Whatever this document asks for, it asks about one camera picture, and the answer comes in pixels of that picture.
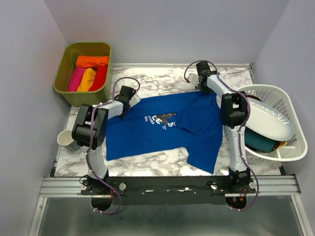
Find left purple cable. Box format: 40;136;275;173
86;77;141;215

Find blue printed t shirt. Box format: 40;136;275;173
105;91;222;174

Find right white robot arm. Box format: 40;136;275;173
195;60;251;193

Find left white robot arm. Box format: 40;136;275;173
72;86;140;194

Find red rolled t shirt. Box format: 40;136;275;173
89;65;108;91

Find white plastic laundry basket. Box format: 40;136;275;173
216;84;308;163

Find aluminium frame rail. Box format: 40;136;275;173
39;176;301;198

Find dark brown bowl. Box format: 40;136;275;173
247;95;262;102

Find teal round plate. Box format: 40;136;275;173
245;128;280;153

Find orange rolled t shirt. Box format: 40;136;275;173
75;55;109;68

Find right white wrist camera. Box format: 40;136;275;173
187;73;199;87

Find white round plate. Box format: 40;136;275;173
246;97;295;142

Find pink rolled t shirt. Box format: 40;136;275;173
66;67;86;92

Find olive green plastic bin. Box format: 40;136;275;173
53;42;113;107

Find yellow rolled t shirt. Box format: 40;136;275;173
77;68;96;92

